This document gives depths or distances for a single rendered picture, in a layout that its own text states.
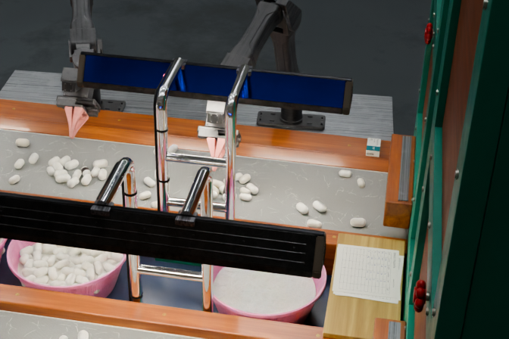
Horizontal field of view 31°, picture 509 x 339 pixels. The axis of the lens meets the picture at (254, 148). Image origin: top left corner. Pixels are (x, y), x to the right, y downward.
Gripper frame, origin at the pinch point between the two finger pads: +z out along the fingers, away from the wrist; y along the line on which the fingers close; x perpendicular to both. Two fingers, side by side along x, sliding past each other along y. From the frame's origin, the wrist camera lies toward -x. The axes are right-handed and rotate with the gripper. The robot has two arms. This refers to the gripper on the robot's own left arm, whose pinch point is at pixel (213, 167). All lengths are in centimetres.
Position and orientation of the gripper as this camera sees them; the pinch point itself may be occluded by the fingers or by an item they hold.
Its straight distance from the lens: 225.8
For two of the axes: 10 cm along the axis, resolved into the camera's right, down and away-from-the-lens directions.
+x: 1.0, 2.9, 9.5
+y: 9.9, 1.0, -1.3
